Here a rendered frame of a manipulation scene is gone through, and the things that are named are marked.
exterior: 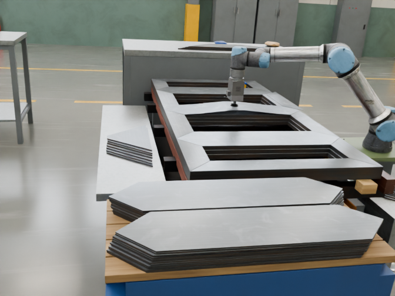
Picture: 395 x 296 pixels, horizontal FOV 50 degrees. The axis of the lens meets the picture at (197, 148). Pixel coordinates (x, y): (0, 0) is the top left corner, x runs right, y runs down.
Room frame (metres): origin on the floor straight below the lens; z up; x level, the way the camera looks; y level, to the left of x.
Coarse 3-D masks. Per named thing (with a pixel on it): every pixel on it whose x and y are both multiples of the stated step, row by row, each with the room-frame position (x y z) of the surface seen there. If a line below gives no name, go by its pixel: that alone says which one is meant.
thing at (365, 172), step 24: (192, 96) 2.47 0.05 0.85; (216, 96) 2.50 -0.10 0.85; (264, 96) 2.53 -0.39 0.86; (168, 120) 1.91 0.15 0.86; (192, 120) 2.02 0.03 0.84; (216, 120) 2.04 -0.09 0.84; (240, 120) 2.07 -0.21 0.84; (264, 120) 2.09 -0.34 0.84; (288, 120) 2.12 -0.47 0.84; (336, 168) 1.43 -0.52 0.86; (360, 168) 1.45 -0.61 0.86
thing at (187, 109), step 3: (180, 105) 2.18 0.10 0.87; (183, 105) 2.18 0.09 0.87; (186, 105) 2.18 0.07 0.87; (189, 105) 2.18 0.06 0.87; (192, 105) 2.18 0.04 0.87; (183, 108) 2.12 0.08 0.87; (186, 108) 2.12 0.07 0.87; (189, 108) 2.12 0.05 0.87; (192, 108) 2.12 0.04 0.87; (195, 108) 2.12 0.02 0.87; (183, 111) 2.07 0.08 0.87; (186, 111) 2.07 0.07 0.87; (189, 111) 2.07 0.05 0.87; (192, 111) 2.07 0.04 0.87; (195, 111) 2.07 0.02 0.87; (198, 111) 2.07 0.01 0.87; (186, 114) 2.02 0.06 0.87; (189, 114) 2.02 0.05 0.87
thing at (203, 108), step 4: (196, 104) 2.20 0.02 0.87; (200, 104) 2.20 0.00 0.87; (204, 104) 2.20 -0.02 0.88; (208, 104) 2.19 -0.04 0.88; (200, 108) 2.12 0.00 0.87; (204, 108) 2.12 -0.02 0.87; (208, 108) 2.12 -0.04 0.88; (212, 108) 2.11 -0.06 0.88; (200, 112) 2.05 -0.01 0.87; (204, 112) 2.05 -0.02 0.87; (208, 112) 2.04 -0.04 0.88
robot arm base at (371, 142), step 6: (372, 132) 2.12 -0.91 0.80; (366, 138) 2.15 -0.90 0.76; (372, 138) 2.11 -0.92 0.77; (378, 138) 2.10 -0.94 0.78; (366, 144) 2.12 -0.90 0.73; (372, 144) 2.11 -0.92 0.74; (378, 144) 2.09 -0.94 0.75; (384, 144) 2.08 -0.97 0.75; (390, 144) 2.12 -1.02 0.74; (372, 150) 2.09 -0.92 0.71; (378, 150) 2.08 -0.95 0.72; (384, 150) 2.08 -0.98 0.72; (390, 150) 2.10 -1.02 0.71
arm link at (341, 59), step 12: (336, 48) 2.02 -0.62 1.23; (348, 48) 2.01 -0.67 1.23; (336, 60) 1.99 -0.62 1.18; (348, 60) 1.98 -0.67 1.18; (336, 72) 1.99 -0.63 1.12; (348, 72) 1.99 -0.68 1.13; (360, 72) 2.02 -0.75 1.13; (348, 84) 2.02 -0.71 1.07; (360, 84) 1.99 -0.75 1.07; (360, 96) 2.00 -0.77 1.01; (372, 96) 1.99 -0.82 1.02; (372, 108) 1.98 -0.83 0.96; (384, 108) 2.00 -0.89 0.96; (372, 120) 1.99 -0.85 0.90; (384, 120) 1.96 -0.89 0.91; (384, 132) 1.95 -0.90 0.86
